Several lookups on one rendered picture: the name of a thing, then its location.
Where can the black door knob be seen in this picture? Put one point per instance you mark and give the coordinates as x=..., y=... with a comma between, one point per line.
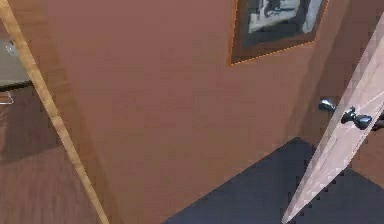
x=326, y=105
x=356, y=118

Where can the pale pink room door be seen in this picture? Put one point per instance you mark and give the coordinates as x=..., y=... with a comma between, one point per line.
x=346, y=133

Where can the grey table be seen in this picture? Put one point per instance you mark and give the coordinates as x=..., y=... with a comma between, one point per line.
x=10, y=66

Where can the brown framed wall picture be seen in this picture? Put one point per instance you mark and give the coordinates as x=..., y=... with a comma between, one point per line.
x=276, y=23

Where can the light wooden door frame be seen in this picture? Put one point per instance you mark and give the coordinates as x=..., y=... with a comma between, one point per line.
x=50, y=110

